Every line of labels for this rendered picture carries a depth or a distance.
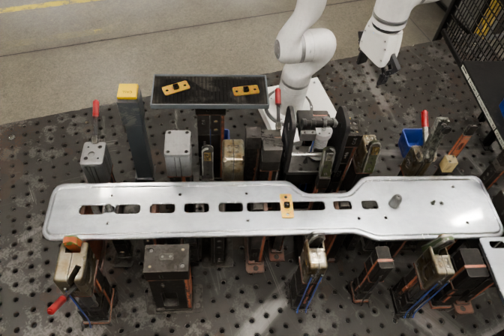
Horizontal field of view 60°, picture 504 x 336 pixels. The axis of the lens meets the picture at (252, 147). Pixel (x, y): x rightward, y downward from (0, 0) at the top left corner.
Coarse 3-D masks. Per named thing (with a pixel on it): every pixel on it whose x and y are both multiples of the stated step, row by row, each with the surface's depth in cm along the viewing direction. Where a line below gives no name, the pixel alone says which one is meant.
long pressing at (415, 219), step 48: (96, 192) 132; (144, 192) 133; (192, 192) 134; (240, 192) 136; (288, 192) 137; (384, 192) 139; (432, 192) 140; (480, 192) 142; (96, 240) 124; (384, 240) 129
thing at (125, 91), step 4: (120, 84) 139; (124, 84) 139; (128, 84) 139; (132, 84) 139; (136, 84) 139; (120, 88) 137; (124, 88) 138; (128, 88) 138; (132, 88) 138; (136, 88) 138; (120, 92) 136; (124, 92) 137; (128, 92) 137; (132, 92) 137; (136, 92) 137; (120, 96) 135; (124, 96) 136; (128, 96) 136; (132, 96) 136; (136, 96) 137
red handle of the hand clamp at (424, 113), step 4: (424, 112) 142; (424, 116) 142; (424, 120) 141; (424, 124) 141; (428, 124) 142; (424, 128) 142; (424, 132) 141; (424, 136) 141; (424, 140) 141; (428, 152) 141; (428, 156) 141
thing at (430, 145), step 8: (440, 120) 131; (448, 120) 131; (432, 128) 134; (440, 128) 133; (448, 128) 129; (432, 136) 134; (440, 136) 135; (424, 144) 139; (432, 144) 138; (424, 152) 139; (432, 152) 140
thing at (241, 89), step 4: (232, 88) 140; (236, 88) 140; (240, 88) 141; (244, 88) 139; (248, 88) 140; (252, 88) 141; (256, 88) 141; (236, 92) 139; (240, 92) 140; (244, 92) 140; (248, 92) 140; (252, 92) 140; (256, 92) 140
